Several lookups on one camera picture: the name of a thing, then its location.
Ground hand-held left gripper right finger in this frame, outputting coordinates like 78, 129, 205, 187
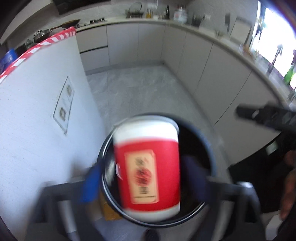
181, 155, 266, 241

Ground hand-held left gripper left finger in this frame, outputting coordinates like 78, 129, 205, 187
30, 162, 103, 241

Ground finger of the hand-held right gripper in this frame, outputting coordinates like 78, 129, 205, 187
236, 105, 292, 132

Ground black bucket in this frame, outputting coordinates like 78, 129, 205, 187
97, 113, 218, 229

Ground red white paper cup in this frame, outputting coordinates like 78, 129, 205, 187
112, 115, 181, 221

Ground blue white can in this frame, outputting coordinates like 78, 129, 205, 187
0, 49, 18, 72

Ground person's right hand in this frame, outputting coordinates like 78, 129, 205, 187
280, 148, 296, 219

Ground wooden stool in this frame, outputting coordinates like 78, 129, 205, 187
99, 192, 123, 221

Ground green bottle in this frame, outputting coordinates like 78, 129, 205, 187
284, 65, 294, 85

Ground metal faucet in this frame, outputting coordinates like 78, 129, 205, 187
268, 44, 284, 72

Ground island socket panel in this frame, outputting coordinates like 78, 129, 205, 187
53, 76, 75, 135

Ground cutting board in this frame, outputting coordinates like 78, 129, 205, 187
231, 17, 251, 44

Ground window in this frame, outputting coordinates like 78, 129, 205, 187
251, 0, 296, 88

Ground grey base cabinets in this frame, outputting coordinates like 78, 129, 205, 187
76, 20, 283, 168

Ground black utensil holder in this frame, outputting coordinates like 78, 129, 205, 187
192, 14, 204, 27

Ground white rice cooker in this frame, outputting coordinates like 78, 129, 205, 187
173, 7, 188, 24

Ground black wok with lid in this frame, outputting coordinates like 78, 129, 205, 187
32, 28, 52, 43

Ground frying pan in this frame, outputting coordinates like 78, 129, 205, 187
49, 19, 81, 32

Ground black gas stove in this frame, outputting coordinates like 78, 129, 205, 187
83, 17, 108, 26

